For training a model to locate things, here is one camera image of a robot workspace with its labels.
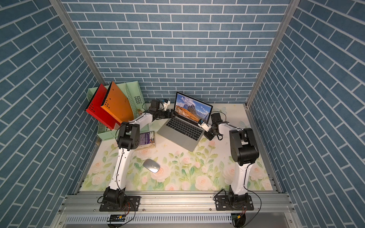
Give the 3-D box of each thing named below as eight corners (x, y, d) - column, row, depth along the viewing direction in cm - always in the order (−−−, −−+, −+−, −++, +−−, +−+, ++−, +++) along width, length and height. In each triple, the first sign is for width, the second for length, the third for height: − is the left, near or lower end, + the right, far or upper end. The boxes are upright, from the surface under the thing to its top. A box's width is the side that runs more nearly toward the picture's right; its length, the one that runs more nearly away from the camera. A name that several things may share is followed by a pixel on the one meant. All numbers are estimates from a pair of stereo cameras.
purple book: (139, 149, 96) (138, 147, 93) (140, 135, 103) (139, 132, 101) (155, 147, 97) (154, 145, 95) (154, 133, 105) (154, 130, 102)
